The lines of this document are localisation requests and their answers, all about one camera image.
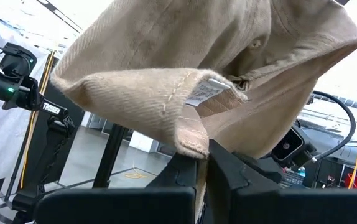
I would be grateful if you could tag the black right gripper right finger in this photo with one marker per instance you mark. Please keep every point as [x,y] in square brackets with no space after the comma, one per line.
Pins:
[259,205]

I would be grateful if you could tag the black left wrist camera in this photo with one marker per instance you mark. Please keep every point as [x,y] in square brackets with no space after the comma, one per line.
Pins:
[16,62]

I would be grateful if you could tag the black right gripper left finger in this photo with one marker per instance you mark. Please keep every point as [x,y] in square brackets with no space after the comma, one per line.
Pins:
[172,205]

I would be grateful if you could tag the white cabinet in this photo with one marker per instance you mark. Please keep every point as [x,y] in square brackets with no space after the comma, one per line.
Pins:
[142,141]

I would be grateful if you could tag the beige cap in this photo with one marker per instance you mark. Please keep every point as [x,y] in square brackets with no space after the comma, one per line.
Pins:
[166,46]

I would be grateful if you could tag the black frame post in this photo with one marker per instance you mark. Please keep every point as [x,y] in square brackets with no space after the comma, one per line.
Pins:
[41,155]
[110,155]

